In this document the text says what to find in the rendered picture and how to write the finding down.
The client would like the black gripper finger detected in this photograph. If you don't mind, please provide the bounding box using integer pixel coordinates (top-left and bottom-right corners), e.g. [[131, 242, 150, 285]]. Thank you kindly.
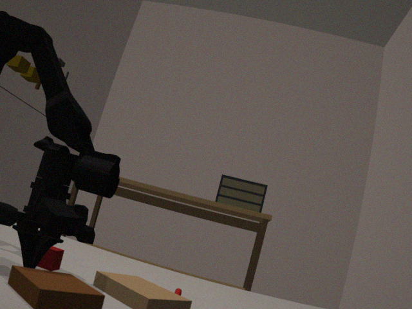
[[31, 230, 63, 268], [12, 225, 41, 268]]

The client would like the tan flat rectangular board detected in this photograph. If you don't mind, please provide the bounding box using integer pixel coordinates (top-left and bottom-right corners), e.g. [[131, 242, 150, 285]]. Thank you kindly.
[[93, 271, 192, 309]]

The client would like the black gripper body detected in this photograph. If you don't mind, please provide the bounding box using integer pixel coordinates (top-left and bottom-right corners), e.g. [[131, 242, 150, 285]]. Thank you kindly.
[[0, 177, 95, 244]]

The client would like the red square block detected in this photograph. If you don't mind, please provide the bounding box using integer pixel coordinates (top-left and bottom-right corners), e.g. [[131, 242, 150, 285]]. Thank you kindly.
[[37, 247, 64, 271]]

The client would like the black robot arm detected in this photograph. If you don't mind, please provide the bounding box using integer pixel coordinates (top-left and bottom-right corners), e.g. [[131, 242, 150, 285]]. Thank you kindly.
[[0, 11, 120, 236]]

